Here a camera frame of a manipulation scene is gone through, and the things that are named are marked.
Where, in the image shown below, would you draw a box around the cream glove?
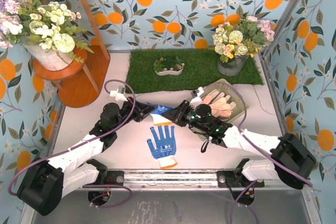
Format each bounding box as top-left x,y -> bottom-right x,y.
202,89 -> 236,118

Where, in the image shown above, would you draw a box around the green plastic storage basket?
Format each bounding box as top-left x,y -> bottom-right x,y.
191,79 -> 249,123

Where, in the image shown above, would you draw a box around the blue white knit gloves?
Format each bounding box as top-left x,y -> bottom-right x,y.
149,103 -> 173,126

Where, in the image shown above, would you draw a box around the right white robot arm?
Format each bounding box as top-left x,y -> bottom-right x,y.
162,87 -> 316,189

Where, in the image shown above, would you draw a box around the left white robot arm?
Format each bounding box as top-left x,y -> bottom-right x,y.
16,96 -> 157,216

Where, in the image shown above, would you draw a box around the wooden tiered plant stand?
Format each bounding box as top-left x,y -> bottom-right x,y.
33,0 -> 110,108

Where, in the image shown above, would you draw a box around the white succulent planter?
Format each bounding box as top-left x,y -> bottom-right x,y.
153,56 -> 185,76

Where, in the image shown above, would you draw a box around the green artificial grass mat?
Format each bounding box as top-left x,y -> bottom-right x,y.
126,49 -> 264,93

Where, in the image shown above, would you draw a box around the grey pot flower bouquet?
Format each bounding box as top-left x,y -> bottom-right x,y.
212,14 -> 275,77

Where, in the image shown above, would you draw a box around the white pot flower bouquet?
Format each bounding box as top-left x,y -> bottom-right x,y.
1,0 -> 92,71

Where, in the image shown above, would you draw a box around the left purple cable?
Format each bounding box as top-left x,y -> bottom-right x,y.
7,79 -> 137,208

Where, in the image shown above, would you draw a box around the purple cable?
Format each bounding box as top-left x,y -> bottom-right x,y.
7,79 -> 137,208
203,82 -> 313,224

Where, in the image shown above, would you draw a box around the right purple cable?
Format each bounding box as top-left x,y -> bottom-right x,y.
203,82 -> 313,224

